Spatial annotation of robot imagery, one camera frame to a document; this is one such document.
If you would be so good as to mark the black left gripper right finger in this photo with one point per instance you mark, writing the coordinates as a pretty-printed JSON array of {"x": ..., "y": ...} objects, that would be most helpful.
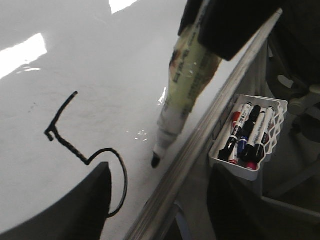
[{"x": 229, "y": 24}]

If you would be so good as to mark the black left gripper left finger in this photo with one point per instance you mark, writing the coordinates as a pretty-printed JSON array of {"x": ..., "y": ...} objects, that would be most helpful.
[{"x": 79, "y": 215}]

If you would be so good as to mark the white black-tipped whiteboard marker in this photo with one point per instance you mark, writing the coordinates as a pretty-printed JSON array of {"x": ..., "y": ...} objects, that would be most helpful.
[{"x": 191, "y": 68}]

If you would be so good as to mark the white whiteboard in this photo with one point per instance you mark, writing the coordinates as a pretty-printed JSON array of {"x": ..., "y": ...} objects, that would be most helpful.
[{"x": 114, "y": 56}]

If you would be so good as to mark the red capped marker in tray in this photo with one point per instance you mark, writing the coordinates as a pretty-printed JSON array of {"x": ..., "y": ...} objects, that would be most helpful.
[{"x": 233, "y": 158}]

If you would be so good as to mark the white plastic marker tray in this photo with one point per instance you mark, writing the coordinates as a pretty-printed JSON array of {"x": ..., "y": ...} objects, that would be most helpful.
[{"x": 251, "y": 129}]

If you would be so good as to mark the blue capped marker in tray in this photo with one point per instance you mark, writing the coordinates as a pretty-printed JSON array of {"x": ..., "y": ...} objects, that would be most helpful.
[{"x": 241, "y": 145}]

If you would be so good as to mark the black capped marker in tray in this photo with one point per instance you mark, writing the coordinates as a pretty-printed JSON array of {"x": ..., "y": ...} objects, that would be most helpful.
[{"x": 236, "y": 133}]

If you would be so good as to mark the pink capped marker in tray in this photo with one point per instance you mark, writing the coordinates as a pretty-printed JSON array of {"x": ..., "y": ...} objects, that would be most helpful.
[{"x": 251, "y": 166}]

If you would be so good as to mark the aluminium whiteboard bottom rail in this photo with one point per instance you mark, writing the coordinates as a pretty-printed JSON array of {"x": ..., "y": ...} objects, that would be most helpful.
[{"x": 180, "y": 197}]

